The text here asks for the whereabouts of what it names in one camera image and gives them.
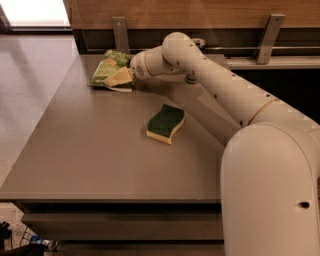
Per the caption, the left metal wall bracket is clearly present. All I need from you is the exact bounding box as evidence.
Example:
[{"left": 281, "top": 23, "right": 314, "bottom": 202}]
[{"left": 112, "top": 16, "right": 129, "bottom": 53}]

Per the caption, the horizontal metal rail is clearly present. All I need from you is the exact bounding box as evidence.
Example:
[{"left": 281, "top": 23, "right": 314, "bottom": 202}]
[{"left": 79, "top": 46, "right": 320, "bottom": 55}]

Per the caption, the black wire object on floor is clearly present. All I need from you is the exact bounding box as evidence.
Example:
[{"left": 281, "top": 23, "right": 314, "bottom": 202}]
[{"left": 0, "top": 221, "right": 46, "bottom": 256}]

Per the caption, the right metal wall bracket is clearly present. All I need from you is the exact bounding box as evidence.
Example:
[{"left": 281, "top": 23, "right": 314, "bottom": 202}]
[{"left": 256, "top": 13, "right": 285, "bottom": 65}]

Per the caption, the grey drawer cabinet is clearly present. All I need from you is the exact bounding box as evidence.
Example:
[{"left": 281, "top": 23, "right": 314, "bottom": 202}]
[{"left": 1, "top": 56, "right": 238, "bottom": 256}]

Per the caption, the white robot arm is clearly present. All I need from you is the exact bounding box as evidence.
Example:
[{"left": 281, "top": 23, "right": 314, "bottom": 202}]
[{"left": 104, "top": 32, "right": 320, "bottom": 256}]

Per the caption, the silver blue energy drink can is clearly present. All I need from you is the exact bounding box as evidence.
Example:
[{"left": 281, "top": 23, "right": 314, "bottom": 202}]
[{"left": 184, "top": 37, "right": 208, "bottom": 85}]

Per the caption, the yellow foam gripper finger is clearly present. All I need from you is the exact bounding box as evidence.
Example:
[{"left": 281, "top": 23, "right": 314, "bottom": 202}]
[{"left": 104, "top": 67, "right": 134, "bottom": 87}]

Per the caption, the green jalapeno chip bag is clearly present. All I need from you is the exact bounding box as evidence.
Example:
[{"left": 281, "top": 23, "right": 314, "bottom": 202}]
[{"left": 88, "top": 50, "right": 133, "bottom": 92}]

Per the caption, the green yellow sponge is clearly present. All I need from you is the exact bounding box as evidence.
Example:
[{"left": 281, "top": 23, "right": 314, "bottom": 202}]
[{"left": 146, "top": 104, "right": 185, "bottom": 145}]

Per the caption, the plastic bottle on floor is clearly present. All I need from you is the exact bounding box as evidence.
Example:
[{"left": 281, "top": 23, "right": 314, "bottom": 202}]
[{"left": 29, "top": 234, "right": 59, "bottom": 251}]

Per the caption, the metal wall bracket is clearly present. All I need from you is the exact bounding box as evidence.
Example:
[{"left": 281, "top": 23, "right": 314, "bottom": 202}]
[
  {"left": 256, "top": 13, "right": 285, "bottom": 65},
  {"left": 112, "top": 16, "right": 129, "bottom": 53}
]

